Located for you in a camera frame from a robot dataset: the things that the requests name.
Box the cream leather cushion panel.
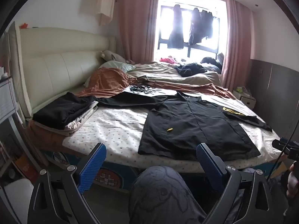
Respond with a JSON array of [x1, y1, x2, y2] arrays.
[[8, 21, 33, 122]]

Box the white floral bed sheet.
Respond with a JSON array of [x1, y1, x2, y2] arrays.
[[62, 93, 284, 173]]

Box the white bedside table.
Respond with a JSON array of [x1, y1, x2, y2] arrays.
[[232, 86, 257, 109]]

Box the red clothes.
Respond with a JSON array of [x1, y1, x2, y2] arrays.
[[160, 56, 180, 64]]

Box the black shirt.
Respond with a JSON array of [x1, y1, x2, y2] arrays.
[[96, 91, 274, 161]]

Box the black cable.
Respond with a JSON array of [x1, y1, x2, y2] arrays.
[[266, 119, 299, 185]]

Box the beige duvet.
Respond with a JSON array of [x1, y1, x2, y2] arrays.
[[127, 61, 222, 89]]

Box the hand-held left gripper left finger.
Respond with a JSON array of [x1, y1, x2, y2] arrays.
[[28, 142, 107, 224]]

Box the pale green pillow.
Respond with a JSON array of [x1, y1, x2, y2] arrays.
[[99, 61, 136, 73]]

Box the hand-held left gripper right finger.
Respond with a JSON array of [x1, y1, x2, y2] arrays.
[[196, 143, 272, 224]]

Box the pile of black clothes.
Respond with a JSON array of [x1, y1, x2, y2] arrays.
[[174, 63, 207, 77]]

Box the black straps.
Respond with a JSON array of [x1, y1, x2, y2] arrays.
[[130, 85, 151, 92]]

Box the white dresser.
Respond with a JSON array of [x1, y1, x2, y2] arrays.
[[0, 75, 20, 122]]

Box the stack of folded clothes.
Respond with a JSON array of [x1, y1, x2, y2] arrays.
[[33, 92, 97, 131]]

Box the white printed cloth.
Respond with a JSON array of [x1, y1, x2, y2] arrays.
[[121, 86, 169, 97]]

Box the pale folded clothes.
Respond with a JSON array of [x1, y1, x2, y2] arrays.
[[64, 101, 100, 137]]

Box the person's right hand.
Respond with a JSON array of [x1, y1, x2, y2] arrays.
[[287, 164, 299, 199]]

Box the dark clothes pile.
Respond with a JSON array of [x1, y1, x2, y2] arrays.
[[200, 56, 222, 71]]

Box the orange box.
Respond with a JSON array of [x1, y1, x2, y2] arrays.
[[13, 153, 32, 175]]

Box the beige plush toy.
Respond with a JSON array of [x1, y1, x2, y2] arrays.
[[100, 50, 135, 64]]

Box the cream leather headboard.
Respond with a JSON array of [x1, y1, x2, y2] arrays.
[[17, 27, 117, 119]]

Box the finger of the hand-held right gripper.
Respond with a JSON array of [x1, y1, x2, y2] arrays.
[[272, 137, 292, 155]]

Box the cream hanging garment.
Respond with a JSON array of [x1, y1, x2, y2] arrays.
[[95, 0, 117, 26]]

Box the window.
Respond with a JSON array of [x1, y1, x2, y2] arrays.
[[154, 2, 226, 62]]

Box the brown blanket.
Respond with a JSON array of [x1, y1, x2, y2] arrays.
[[27, 68, 236, 155]]

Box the pink curtain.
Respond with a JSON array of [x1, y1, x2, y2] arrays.
[[117, 0, 160, 63], [221, 0, 254, 94]]

